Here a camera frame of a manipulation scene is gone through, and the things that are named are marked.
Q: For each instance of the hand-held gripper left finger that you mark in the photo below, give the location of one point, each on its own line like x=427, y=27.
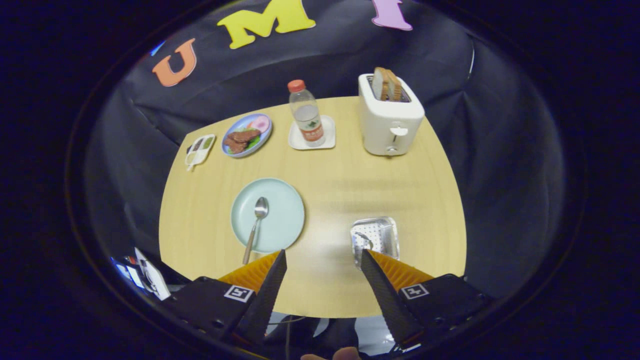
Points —
x=265, y=300

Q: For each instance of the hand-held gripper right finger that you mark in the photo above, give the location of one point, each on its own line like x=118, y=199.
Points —
x=387, y=300

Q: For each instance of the metal spoon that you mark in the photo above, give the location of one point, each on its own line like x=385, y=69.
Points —
x=261, y=206

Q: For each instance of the perforated metal tray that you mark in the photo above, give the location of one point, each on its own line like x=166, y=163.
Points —
x=375, y=235

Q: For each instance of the pale green plate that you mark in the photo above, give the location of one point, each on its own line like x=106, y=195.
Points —
x=285, y=220

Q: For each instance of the white square coaster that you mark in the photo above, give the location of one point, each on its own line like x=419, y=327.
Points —
x=296, y=142

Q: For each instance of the brown meat pieces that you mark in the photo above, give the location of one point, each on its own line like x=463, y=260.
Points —
x=240, y=140

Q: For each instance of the white divided sauce dish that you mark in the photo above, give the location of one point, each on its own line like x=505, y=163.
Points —
x=200, y=150

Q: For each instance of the blue food plate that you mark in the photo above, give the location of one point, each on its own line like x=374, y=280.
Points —
x=265, y=132

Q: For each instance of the white toaster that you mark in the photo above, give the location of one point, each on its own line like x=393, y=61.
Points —
x=385, y=125

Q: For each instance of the pink ham slice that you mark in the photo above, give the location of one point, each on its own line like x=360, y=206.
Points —
x=260, y=124

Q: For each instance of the clear water bottle red cap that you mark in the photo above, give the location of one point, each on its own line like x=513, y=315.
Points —
x=307, y=115

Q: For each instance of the toast bread slice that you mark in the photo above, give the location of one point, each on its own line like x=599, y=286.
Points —
x=394, y=86
x=380, y=82

